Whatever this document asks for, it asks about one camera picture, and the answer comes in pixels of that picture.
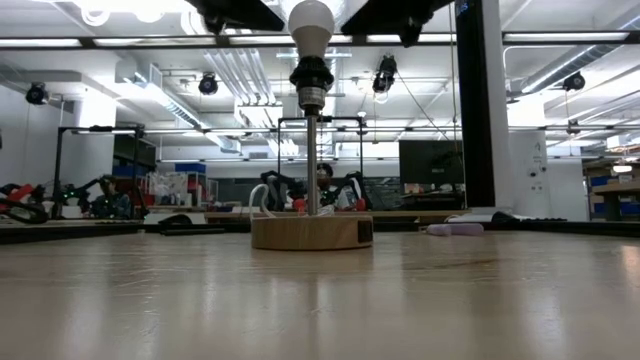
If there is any black aluminium rig frame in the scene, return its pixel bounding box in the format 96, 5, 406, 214
0, 30, 640, 247

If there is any purple oblong object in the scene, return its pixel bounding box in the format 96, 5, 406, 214
425, 222, 486, 238

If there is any white round stand base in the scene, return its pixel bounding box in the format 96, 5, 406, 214
453, 0, 567, 224

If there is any black ceiling spotlight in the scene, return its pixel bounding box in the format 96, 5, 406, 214
25, 81, 50, 107
561, 71, 587, 93
371, 55, 399, 95
197, 71, 220, 97

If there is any black background rig frame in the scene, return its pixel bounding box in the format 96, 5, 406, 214
276, 115, 365, 202
52, 124, 147, 220

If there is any lamp with round wooden base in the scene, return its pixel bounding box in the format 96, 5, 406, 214
250, 55, 375, 252

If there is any white lightbulb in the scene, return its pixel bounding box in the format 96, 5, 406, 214
287, 0, 336, 60

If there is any wooden storage shelf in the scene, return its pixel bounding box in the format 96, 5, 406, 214
581, 144, 640, 222

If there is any red and black background robot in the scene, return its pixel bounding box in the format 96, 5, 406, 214
0, 181, 51, 226

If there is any person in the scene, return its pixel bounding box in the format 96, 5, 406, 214
88, 174, 133, 221
315, 161, 359, 212

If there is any black monitor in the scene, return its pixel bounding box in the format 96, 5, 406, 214
398, 139, 467, 190

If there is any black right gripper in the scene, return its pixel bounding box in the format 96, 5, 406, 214
340, 0, 454, 50

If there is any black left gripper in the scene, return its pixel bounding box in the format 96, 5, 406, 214
186, 0, 287, 36

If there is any blue storage bin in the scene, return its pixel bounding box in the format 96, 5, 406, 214
174, 162, 208, 176

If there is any white lamp cable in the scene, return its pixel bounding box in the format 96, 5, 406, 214
248, 183, 276, 220

